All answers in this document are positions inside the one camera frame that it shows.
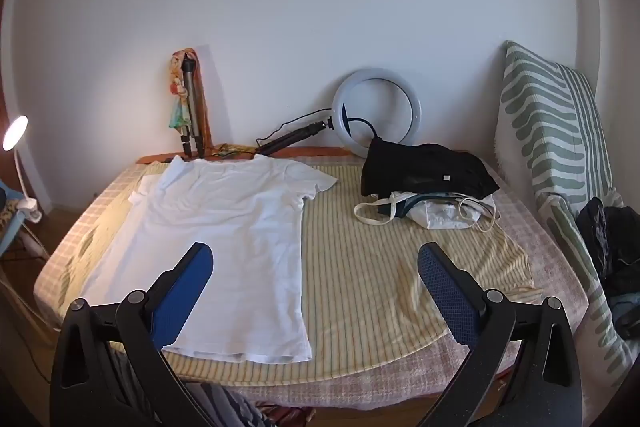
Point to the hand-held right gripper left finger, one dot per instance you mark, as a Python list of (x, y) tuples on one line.
[(182, 292)]

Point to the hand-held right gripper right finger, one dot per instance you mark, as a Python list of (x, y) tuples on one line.
[(447, 292)]

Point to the white t-shirt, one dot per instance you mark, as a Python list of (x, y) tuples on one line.
[(225, 247)]

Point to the pile of dark clothes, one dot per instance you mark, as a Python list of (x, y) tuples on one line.
[(615, 257)]

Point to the white tote bag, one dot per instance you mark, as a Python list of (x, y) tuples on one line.
[(440, 214)]

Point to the yellow striped blanket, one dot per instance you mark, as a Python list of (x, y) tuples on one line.
[(360, 282)]

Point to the person's grey striped clothing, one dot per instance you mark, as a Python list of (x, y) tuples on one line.
[(225, 407)]

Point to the black garment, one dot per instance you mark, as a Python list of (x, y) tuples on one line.
[(425, 167)]

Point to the colourful patterned cloth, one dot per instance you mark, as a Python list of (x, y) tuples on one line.
[(176, 107)]

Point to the green striped white cushion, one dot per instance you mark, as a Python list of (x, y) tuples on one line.
[(545, 117)]

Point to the grey folded tripod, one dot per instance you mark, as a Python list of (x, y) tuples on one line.
[(190, 87)]

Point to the white clip desk lamp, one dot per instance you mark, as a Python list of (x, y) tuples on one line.
[(15, 132)]

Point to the wooden bed frame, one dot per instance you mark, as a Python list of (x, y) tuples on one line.
[(150, 158)]

